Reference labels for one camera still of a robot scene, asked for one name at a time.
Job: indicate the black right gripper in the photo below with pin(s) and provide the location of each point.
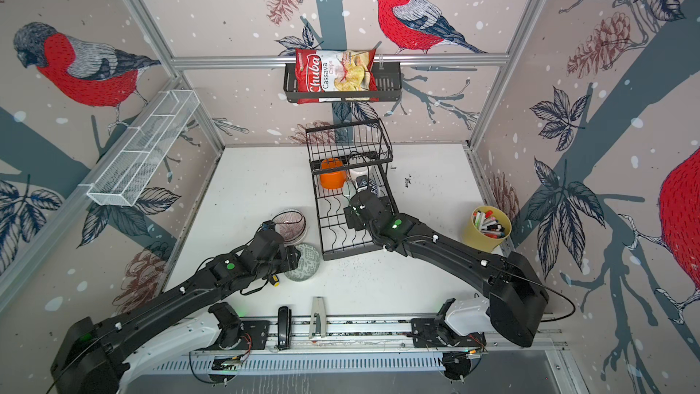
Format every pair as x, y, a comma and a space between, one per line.
351, 220

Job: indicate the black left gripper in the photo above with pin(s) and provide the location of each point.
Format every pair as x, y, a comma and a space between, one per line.
291, 258

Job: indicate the green patterned ceramic bowl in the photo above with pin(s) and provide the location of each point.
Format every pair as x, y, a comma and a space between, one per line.
308, 263

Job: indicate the white ceramic bowl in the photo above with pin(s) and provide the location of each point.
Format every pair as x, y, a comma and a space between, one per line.
357, 166

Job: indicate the orange plastic bowl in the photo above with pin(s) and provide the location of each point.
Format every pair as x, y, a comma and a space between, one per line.
334, 176

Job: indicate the red patterned ceramic bowl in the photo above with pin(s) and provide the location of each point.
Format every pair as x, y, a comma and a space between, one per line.
373, 186

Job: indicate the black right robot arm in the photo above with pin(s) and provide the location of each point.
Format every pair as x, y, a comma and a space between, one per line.
517, 297

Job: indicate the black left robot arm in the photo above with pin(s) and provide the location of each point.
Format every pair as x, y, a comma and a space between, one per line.
93, 357

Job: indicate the yellow black screwdriver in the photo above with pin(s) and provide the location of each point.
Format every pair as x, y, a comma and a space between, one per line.
274, 280

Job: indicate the yellow marker cup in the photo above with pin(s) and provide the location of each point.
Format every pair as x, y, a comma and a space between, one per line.
487, 228

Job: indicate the red cassava chips bag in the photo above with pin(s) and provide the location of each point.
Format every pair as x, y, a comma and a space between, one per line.
324, 71

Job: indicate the black wire dish rack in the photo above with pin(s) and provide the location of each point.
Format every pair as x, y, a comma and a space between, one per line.
363, 137

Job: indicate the grey metal bracket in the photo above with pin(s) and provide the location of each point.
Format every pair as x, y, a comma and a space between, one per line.
318, 320

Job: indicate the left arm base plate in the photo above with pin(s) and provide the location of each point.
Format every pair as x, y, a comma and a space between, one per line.
252, 334

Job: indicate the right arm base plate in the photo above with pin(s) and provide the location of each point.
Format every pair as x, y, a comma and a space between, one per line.
428, 333

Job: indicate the black wall wire shelf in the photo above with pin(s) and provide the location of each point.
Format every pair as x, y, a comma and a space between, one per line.
387, 79

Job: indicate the white mesh wall basket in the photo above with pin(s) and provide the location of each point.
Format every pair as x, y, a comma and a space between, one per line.
129, 173

